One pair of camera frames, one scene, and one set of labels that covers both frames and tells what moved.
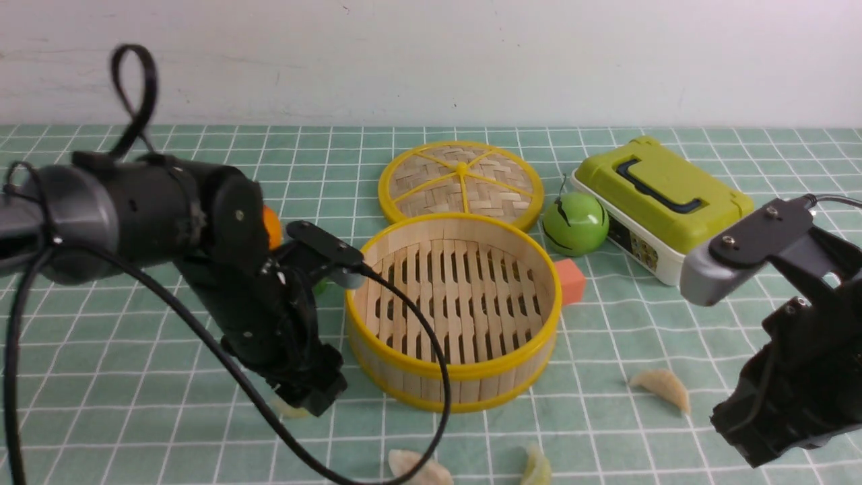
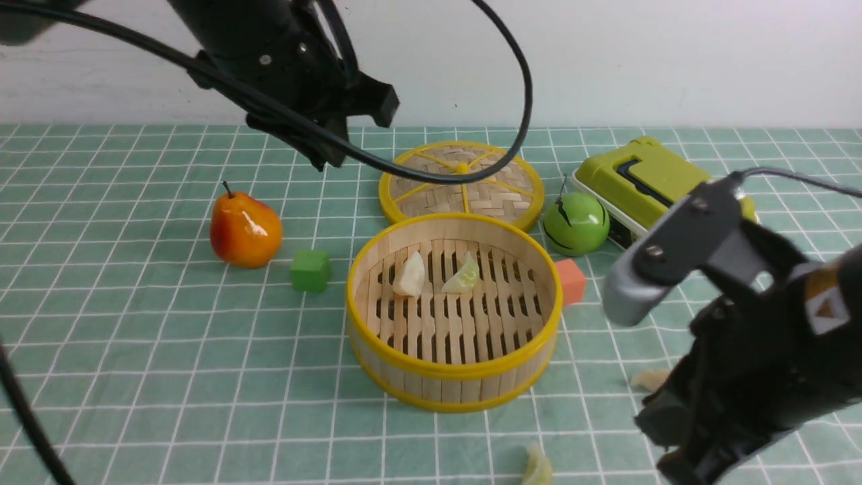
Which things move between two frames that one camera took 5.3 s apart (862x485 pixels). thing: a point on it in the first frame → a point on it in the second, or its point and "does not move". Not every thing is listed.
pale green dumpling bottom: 537,469 does not move
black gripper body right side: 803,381 → 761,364
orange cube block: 572,281 does not move
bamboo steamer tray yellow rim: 495,292 does not move
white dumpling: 429,472 → 409,281
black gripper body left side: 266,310 → 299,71
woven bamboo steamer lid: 462,177 does not move
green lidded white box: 662,207 does not move
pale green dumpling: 286,411 → 466,279
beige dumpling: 665,383 does not move
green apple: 575,223 does not move
